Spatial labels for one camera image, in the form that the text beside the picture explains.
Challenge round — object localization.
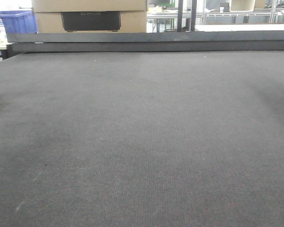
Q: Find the white background shelving rack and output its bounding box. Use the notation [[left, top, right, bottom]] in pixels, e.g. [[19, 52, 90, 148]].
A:
[[147, 0, 284, 33]]

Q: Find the dark grey table back rail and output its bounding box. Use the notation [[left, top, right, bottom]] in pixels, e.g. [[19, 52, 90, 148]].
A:
[[8, 31, 284, 53]]

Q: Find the black vertical post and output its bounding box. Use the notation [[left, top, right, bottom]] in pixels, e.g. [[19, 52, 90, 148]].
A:
[[177, 0, 198, 32]]

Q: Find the large cardboard box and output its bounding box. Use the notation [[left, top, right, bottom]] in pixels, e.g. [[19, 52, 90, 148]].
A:
[[32, 0, 147, 33]]

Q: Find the blue plastic crate background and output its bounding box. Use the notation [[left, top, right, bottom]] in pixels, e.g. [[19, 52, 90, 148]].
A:
[[0, 10, 38, 34]]

